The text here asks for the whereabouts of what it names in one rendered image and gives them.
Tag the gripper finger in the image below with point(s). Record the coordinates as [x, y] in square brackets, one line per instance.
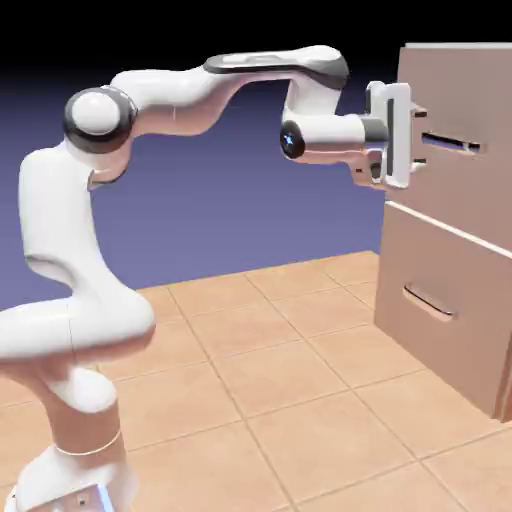
[418, 110]
[417, 164]

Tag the light brown wooden cabinet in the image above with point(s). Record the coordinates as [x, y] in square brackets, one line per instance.
[452, 224]

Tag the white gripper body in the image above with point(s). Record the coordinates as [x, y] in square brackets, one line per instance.
[398, 136]

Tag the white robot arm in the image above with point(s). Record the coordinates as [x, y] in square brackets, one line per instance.
[80, 224]

